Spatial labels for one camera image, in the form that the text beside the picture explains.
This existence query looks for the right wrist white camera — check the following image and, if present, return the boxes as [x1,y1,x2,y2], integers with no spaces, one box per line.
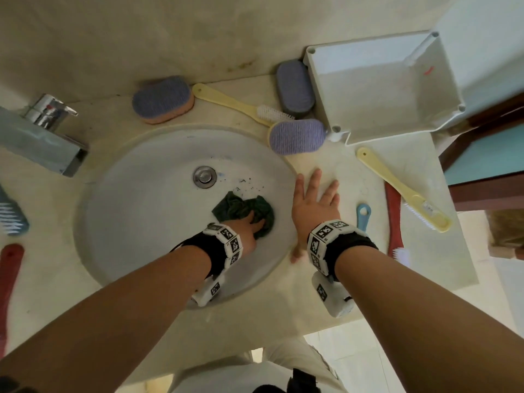
[311,272,355,319]

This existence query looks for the light blue brush handle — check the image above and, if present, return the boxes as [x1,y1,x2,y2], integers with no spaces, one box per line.
[356,203,372,233]

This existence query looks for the yellow long-handled brush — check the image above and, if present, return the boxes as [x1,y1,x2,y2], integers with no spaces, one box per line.
[192,83,296,128]
[356,147,452,234]

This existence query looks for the right wrist marker band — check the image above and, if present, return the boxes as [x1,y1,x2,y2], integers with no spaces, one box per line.
[307,219,379,282]

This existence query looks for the red long-handled brush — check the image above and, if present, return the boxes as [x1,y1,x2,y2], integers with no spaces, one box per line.
[0,243,25,359]
[383,182,412,267]

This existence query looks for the white plastic box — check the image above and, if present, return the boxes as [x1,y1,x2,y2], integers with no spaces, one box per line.
[302,31,468,147]

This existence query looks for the blue scrubbing brush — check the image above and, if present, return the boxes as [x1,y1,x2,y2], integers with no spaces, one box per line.
[0,184,30,237]

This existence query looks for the person's left forearm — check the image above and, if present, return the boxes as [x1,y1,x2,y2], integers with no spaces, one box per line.
[0,245,213,393]

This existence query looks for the black waist pouch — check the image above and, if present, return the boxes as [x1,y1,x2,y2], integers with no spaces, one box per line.
[251,368,322,393]

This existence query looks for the white round sink basin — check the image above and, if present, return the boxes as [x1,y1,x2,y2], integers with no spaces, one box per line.
[74,126,302,311]

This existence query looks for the person's right forearm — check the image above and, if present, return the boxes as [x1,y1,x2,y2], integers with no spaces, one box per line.
[335,245,524,393]

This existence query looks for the dark green cloth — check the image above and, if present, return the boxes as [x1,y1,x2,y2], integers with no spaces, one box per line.
[212,191,276,240]

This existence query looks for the person's beige trousers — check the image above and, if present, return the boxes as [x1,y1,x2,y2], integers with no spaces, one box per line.
[169,337,349,393]

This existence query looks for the purple sponge with grey base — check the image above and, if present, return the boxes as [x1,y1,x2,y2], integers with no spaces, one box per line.
[275,60,316,119]

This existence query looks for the wrist marker band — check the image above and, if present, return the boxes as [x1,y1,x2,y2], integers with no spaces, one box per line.
[307,219,379,282]
[170,223,244,279]

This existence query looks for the person's right hand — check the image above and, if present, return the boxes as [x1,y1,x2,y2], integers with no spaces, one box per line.
[290,168,341,264]

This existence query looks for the left wrist marker band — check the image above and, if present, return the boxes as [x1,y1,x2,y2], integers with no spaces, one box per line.
[170,223,244,279]

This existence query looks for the wrist white camera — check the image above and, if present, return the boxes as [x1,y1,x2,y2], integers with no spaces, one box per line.
[311,272,355,319]
[191,274,226,308]

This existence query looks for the chrome faucet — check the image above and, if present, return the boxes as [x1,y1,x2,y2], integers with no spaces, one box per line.
[0,93,89,178]

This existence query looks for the chrome sink drain plug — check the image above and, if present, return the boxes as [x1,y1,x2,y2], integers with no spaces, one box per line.
[193,166,217,189]

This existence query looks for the brown wooden furniture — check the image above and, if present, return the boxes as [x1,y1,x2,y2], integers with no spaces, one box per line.
[437,93,524,213]

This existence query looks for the purple sponge with orange base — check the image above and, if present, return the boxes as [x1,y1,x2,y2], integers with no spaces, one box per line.
[131,75,195,126]

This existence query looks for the purple sponge with yellow base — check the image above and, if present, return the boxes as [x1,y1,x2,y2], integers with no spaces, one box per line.
[268,119,327,156]

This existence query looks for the person's left hand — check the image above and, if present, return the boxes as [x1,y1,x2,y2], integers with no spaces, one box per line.
[223,211,267,242]

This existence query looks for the brown woven basket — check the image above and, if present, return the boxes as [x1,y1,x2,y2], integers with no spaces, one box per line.
[486,209,524,261]

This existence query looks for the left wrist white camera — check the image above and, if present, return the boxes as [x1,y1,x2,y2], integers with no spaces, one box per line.
[191,274,226,308]

